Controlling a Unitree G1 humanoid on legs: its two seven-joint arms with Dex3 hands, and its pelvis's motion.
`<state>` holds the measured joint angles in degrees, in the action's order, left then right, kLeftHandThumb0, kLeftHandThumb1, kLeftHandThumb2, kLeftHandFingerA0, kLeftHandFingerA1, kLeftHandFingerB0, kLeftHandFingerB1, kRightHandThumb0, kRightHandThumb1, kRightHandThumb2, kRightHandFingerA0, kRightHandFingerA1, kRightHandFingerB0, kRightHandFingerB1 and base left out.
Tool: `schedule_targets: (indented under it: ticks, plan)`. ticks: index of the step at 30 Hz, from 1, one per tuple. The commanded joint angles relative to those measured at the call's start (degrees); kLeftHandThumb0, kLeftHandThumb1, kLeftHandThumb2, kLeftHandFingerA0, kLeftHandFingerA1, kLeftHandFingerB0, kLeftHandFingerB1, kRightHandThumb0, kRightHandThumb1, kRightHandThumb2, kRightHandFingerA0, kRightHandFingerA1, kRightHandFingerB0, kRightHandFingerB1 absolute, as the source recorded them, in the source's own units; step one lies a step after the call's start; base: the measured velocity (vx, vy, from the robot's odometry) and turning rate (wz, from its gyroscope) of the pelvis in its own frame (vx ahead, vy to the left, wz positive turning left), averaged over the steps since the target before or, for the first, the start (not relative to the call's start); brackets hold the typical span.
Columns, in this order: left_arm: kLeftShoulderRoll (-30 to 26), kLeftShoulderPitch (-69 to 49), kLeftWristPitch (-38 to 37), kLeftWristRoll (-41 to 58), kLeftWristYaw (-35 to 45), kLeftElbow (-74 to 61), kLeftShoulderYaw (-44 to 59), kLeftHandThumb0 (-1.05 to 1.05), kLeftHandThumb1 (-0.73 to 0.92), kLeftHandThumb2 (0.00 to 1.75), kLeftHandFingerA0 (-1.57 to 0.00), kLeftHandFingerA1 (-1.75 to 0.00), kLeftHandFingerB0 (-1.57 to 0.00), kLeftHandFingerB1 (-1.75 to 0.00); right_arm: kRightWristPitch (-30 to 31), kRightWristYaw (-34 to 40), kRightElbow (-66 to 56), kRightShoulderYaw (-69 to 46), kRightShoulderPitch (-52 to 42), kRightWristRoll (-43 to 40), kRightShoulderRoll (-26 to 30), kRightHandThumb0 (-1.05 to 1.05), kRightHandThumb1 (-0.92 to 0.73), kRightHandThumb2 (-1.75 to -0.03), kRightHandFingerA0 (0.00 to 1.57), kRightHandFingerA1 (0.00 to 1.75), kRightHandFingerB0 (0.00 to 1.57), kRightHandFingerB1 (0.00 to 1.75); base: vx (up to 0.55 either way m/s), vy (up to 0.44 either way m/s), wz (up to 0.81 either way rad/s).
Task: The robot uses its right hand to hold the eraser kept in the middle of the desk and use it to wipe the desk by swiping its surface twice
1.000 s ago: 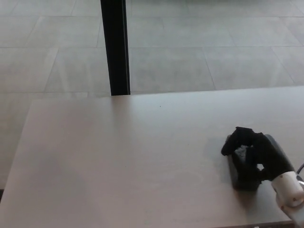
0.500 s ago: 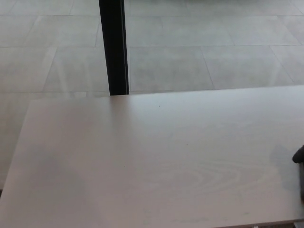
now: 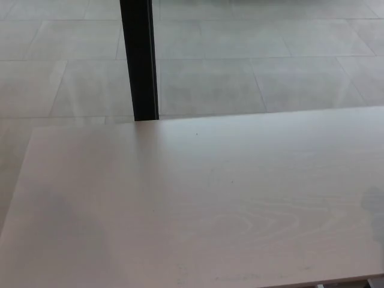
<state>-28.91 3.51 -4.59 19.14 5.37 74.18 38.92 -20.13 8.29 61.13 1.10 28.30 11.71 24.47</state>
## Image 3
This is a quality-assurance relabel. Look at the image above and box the black vertical metal post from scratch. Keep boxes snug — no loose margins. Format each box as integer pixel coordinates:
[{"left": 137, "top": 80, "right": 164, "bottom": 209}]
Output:
[{"left": 119, "top": 0, "right": 160, "bottom": 122}]

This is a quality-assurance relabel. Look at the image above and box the white frame under desk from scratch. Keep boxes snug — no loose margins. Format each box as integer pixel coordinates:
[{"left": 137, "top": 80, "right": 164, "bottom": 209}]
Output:
[{"left": 315, "top": 277, "right": 384, "bottom": 288}]

